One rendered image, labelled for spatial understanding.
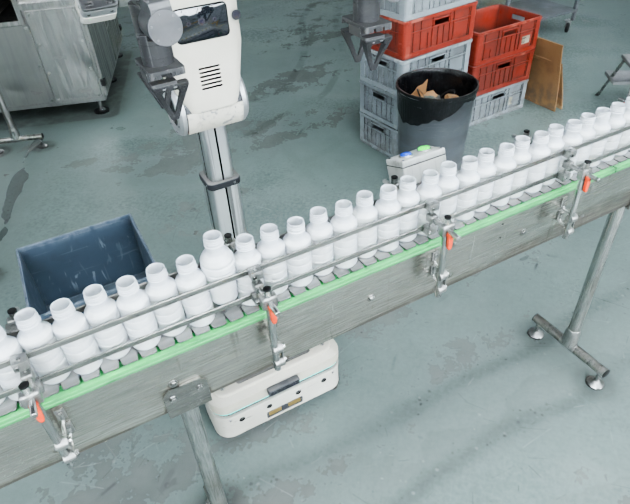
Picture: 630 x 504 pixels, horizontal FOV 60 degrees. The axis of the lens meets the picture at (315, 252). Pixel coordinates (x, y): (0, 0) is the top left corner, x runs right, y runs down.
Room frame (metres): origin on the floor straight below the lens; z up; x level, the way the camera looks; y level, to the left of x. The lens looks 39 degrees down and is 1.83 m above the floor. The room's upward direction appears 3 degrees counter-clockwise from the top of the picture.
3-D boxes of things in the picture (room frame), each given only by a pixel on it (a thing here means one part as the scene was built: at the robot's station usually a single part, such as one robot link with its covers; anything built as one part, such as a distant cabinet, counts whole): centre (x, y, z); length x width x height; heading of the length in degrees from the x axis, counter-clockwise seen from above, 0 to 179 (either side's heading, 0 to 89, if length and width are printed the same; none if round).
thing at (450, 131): (2.90, -0.73, 0.32); 0.45 x 0.45 x 0.64
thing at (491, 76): (3.91, -1.30, 0.33); 0.61 x 0.41 x 0.22; 120
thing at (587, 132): (1.34, -0.75, 1.08); 0.06 x 0.06 x 0.17
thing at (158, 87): (0.98, 0.25, 1.44); 0.07 x 0.07 x 0.09; 27
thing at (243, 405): (1.53, 0.29, 0.24); 0.68 x 0.53 x 0.41; 27
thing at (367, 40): (1.18, -0.14, 1.43); 0.07 x 0.07 x 0.09; 26
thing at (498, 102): (3.91, -1.30, 0.11); 0.61 x 0.41 x 0.22; 120
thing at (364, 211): (1.02, -0.12, 1.08); 0.06 x 0.06 x 0.17
